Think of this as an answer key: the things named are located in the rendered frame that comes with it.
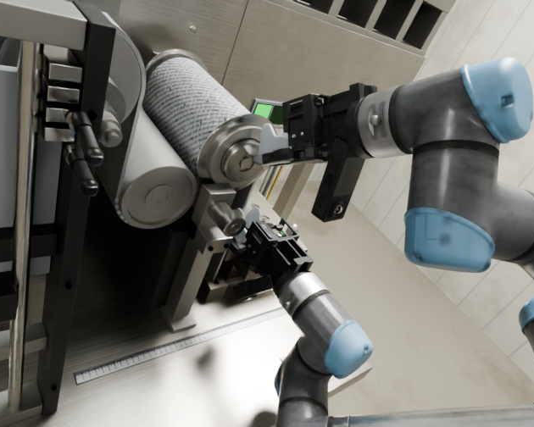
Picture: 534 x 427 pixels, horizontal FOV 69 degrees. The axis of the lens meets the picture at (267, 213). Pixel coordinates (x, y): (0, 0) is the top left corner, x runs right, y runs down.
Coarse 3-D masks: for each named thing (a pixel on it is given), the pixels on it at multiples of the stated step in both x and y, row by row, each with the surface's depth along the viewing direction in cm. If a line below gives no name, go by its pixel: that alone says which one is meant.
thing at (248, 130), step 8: (240, 128) 58; (248, 128) 59; (256, 128) 60; (224, 136) 58; (232, 136) 58; (240, 136) 59; (248, 136) 60; (256, 136) 61; (216, 144) 58; (224, 144) 58; (232, 144) 59; (216, 152) 58; (224, 152) 59; (216, 160) 59; (208, 168) 60; (216, 168) 60; (216, 176) 62; (224, 176) 63; (256, 176) 67; (232, 184) 65; (240, 184) 66
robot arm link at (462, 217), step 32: (416, 160) 37; (448, 160) 34; (480, 160) 34; (416, 192) 36; (448, 192) 34; (480, 192) 33; (512, 192) 36; (416, 224) 35; (448, 224) 33; (480, 224) 33; (512, 224) 35; (416, 256) 35; (448, 256) 33; (480, 256) 33; (512, 256) 37
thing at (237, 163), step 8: (240, 144) 59; (248, 144) 59; (256, 144) 60; (232, 152) 59; (240, 152) 60; (248, 152) 61; (256, 152) 62; (224, 160) 60; (232, 160) 60; (240, 160) 61; (248, 160) 62; (224, 168) 60; (232, 168) 61; (240, 168) 62; (248, 168) 63; (256, 168) 64; (232, 176) 62; (240, 176) 63; (248, 176) 64
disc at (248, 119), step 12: (228, 120) 57; (240, 120) 58; (252, 120) 59; (264, 120) 61; (216, 132) 57; (204, 144) 57; (204, 156) 59; (204, 168) 60; (204, 180) 62; (252, 180) 68
